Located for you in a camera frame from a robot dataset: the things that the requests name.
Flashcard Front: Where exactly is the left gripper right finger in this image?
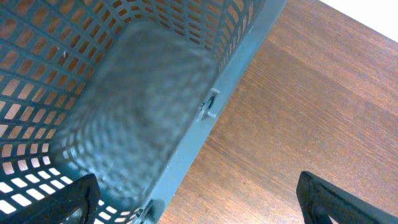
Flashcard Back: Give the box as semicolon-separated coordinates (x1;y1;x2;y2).
296;171;397;224

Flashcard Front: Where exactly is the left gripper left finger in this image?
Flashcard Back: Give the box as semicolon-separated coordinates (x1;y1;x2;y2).
1;174;100;224

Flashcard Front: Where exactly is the grey plastic mesh basket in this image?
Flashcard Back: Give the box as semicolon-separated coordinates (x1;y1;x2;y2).
1;0;285;223

